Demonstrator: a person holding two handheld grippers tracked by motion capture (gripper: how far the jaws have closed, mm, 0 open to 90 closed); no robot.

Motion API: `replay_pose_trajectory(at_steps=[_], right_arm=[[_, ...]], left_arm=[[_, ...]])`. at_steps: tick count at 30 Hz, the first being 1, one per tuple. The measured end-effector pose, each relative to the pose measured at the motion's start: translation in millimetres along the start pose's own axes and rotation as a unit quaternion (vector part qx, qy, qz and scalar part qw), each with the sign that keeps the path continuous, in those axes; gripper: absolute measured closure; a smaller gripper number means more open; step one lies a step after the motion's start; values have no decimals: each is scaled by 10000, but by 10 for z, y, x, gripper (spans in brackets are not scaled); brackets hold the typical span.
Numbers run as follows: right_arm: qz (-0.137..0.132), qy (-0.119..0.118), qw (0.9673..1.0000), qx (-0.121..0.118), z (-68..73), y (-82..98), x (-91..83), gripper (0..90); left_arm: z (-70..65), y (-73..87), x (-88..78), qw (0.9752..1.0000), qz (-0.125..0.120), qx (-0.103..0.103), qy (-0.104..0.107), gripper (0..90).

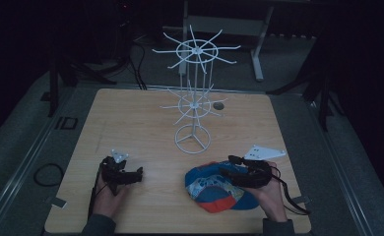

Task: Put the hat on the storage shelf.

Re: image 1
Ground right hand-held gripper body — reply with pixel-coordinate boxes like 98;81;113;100
235;144;287;190

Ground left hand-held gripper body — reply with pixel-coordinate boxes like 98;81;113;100
99;148;130;197

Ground blue cap with orange brim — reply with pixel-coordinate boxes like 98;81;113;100
184;159;261;214

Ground person's left hand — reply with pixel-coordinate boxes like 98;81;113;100
92;176;129;220

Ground black tripod stand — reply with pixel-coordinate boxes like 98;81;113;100
40;19;118;118
266;29;346;133

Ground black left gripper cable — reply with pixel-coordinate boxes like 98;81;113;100
87;162;109;220

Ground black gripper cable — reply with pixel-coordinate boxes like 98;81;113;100
270;165;311;216
87;162;109;220

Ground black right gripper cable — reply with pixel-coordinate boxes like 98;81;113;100
270;165;311;216

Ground grey table corner bracket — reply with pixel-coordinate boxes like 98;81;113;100
50;196;68;209

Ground black rectangular floor bracket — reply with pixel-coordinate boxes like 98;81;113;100
54;116;80;131

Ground white wire display rack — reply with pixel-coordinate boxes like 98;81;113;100
152;24;242;155

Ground black cable loop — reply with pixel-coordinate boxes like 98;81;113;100
32;162;65;188

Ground black floor cables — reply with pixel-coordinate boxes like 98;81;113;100
114;32;149;91

